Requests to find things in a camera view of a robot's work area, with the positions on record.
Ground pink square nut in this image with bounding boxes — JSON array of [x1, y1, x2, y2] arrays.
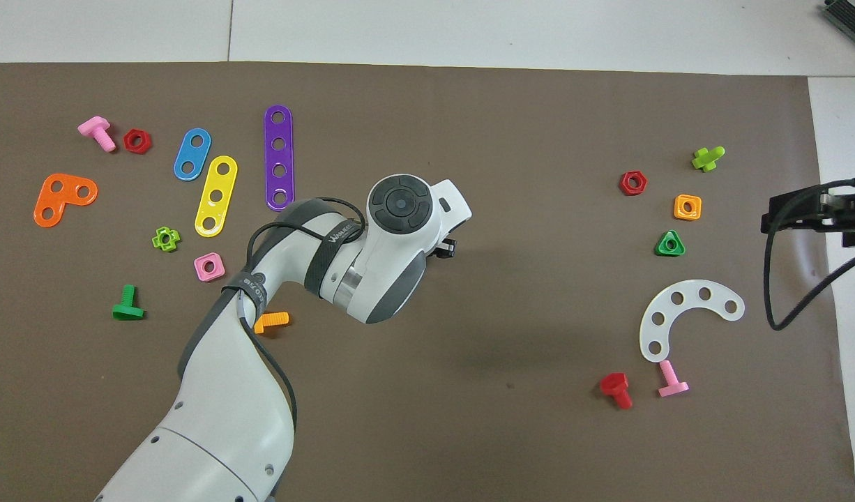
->
[[193, 252, 227, 282]]

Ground purple four-hole plate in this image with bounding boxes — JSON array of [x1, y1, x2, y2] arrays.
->
[[264, 105, 296, 212]]

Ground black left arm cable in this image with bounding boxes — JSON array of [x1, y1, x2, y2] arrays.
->
[[236, 197, 367, 434]]

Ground green triangle nut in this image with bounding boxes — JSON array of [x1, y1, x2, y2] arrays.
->
[[655, 229, 686, 257]]

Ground pink plastic bolt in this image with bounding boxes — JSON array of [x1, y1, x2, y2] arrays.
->
[[657, 359, 690, 399], [77, 116, 117, 153]]

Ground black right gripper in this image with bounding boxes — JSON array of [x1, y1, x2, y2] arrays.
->
[[761, 183, 855, 248]]

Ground orange three-hole corner plate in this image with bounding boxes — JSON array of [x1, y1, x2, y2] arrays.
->
[[33, 173, 99, 228]]

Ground blue two-hole plate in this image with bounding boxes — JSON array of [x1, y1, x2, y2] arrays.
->
[[173, 128, 212, 182]]

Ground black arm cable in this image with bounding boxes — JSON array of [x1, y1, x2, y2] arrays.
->
[[764, 178, 855, 332], [236, 197, 367, 434]]

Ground brown table mat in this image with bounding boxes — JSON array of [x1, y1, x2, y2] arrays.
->
[[0, 61, 855, 502]]

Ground orange plastic bolt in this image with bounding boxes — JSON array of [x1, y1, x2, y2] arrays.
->
[[253, 311, 290, 335]]

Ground lime cross-head bolt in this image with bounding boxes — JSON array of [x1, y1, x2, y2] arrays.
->
[[691, 146, 726, 173]]

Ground white curved five-hole plate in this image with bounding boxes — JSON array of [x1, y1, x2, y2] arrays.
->
[[639, 280, 746, 364]]

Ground yellow three-hole plate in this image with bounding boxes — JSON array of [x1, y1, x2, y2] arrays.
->
[[194, 155, 239, 238]]

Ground green plastic bolt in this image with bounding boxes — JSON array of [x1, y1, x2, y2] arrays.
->
[[112, 284, 146, 321]]

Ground grey ribbed device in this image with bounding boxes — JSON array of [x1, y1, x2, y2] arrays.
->
[[822, 0, 855, 39]]

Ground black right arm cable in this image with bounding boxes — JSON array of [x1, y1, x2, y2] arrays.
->
[[764, 178, 855, 332]]

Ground red plastic bolt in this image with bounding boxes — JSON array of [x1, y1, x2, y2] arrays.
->
[[599, 372, 634, 411]]

